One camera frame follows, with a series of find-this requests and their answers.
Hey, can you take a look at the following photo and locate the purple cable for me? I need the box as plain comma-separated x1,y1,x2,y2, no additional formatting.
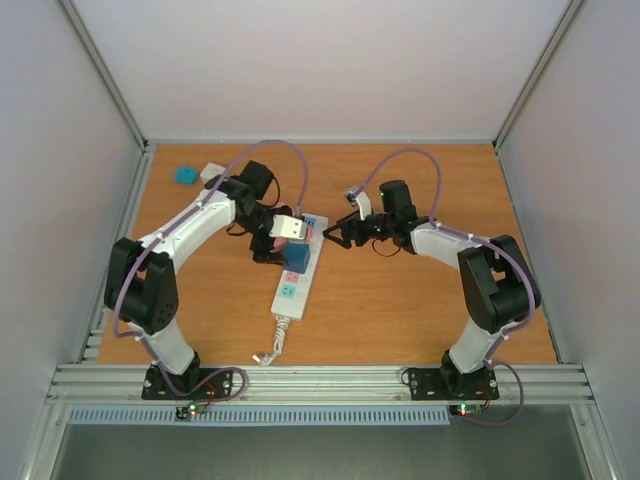
112,138,310,401
349,148,543,426

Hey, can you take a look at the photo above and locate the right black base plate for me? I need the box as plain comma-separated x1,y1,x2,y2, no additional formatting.
405,367,500,402

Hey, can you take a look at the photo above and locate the aluminium corner post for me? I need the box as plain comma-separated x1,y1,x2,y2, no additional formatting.
56,0,148,151
492,0,587,153

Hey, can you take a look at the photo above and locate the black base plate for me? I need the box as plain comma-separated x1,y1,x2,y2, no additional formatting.
141,365,249,402
405,367,500,402

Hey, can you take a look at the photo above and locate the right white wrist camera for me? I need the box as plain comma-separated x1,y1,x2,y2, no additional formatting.
344,185,373,221

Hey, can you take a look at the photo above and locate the left small circuit board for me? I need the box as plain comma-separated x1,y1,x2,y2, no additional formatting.
174,403,207,422

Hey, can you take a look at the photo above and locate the left aluminium rail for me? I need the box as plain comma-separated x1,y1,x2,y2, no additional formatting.
74,144,154,364

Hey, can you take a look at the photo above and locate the white power strip cord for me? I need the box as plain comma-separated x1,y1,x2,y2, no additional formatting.
251,314,291,369

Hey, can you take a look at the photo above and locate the front aluminium rail frame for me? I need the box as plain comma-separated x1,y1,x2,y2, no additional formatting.
45,364,595,406

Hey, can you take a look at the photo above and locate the left aluminium corner post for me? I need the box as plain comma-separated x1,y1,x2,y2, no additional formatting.
56,0,148,151

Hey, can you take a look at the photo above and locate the small circuit board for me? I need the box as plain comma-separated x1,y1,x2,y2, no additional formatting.
174,403,207,422
449,403,486,417

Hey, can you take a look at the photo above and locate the right aluminium corner post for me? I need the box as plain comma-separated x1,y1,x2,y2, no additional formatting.
492,0,587,153

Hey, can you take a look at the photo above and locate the right small circuit board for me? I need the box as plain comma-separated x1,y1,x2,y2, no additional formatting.
449,403,486,417

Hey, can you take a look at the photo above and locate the grey slotted cable duct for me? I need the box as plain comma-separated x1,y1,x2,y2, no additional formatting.
68,405,450,427

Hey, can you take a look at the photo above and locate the blue cube socket adapter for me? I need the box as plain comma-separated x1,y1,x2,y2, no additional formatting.
283,242,311,274

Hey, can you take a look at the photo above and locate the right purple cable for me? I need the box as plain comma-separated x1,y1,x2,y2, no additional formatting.
349,148,543,426

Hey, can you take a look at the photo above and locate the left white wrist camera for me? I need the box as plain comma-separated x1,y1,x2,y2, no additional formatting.
269,214,310,243

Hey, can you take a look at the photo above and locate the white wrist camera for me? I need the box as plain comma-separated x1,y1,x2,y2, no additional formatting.
344,185,373,221
269,214,310,243

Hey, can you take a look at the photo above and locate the white power strip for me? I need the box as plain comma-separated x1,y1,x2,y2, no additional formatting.
271,213,328,321

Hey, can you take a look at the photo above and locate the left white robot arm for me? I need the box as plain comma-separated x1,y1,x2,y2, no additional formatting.
104,161,292,398

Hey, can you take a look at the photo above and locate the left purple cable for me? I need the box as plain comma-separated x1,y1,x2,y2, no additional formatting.
112,138,310,401

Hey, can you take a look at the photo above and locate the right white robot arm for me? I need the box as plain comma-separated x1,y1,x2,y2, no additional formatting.
323,180,541,403

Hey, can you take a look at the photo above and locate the pink triangular socket adapter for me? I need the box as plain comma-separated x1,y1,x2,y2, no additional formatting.
270,201,313,253

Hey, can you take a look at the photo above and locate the teal cube plug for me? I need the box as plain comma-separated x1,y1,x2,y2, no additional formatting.
174,166,200,185

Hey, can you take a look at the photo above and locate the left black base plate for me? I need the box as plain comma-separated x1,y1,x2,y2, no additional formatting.
141,365,249,402

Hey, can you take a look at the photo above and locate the white cube plug with picture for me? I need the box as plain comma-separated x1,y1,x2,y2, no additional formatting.
200,162,226,184

